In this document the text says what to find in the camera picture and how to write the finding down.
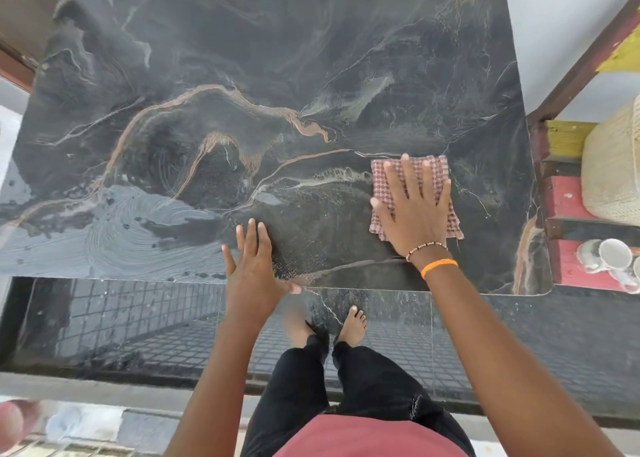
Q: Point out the pink round object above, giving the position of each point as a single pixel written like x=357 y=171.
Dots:
x=15 y=421

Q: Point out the person's right middle finger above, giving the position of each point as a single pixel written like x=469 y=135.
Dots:
x=410 y=179

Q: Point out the person's right thumb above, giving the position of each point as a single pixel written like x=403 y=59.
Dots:
x=382 y=211

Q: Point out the person's right hand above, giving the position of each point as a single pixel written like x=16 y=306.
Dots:
x=417 y=222

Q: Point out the red and yellow wooden shelf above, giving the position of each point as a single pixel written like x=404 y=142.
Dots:
x=562 y=202

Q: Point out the person's left little finger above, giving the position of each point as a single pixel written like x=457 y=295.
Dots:
x=230 y=264

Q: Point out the pink shirt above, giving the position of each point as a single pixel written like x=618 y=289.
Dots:
x=370 y=439

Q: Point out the person's foot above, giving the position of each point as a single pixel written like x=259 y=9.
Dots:
x=300 y=324
x=352 y=326

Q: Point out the person's left forearm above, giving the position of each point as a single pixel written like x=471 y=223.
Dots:
x=220 y=386

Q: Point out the orange wristband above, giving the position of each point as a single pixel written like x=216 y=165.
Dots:
x=439 y=266

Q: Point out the person's left hand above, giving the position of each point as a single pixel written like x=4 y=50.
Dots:
x=255 y=282

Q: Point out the cream woven basket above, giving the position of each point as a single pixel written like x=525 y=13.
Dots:
x=612 y=172

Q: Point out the person's left middle finger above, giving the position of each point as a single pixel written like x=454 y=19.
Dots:
x=252 y=244

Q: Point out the person's left thumb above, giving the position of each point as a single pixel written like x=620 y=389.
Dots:
x=288 y=288

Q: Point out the brown and yellow wooden beam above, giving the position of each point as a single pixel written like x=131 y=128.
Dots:
x=590 y=57

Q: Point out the white crumpled cloth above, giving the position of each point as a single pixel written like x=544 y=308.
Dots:
x=80 y=421

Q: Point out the brown wooden door frame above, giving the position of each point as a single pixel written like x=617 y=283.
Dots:
x=22 y=22

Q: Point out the person's right little finger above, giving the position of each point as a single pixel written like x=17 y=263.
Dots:
x=445 y=197

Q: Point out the person's right foot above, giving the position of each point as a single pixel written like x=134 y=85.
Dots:
x=352 y=326

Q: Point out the white cup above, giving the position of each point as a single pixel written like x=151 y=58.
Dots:
x=589 y=256
x=616 y=254
x=629 y=278

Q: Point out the person's left foot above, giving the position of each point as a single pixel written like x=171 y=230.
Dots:
x=300 y=324

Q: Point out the red checkered cleaning cloth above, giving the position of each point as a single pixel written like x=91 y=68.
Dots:
x=455 y=217

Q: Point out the person's right forearm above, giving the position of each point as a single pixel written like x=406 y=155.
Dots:
x=500 y=361

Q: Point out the black trousers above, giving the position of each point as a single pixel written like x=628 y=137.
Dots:
x=370 y=381

